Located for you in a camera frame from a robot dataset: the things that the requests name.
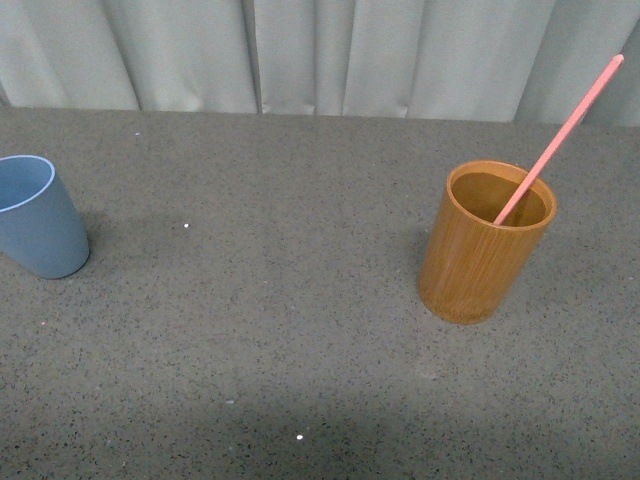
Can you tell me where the bamboo chopstick holder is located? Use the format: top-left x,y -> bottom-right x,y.
417,159 -> 557,324

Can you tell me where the blue plastic cup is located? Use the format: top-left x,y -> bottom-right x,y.
1,155 -> 90,279

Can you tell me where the pink chopstick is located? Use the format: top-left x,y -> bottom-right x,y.
493,53 -> 625,225

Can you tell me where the grey pleated curtain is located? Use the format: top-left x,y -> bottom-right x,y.
1,1 -> 639,126

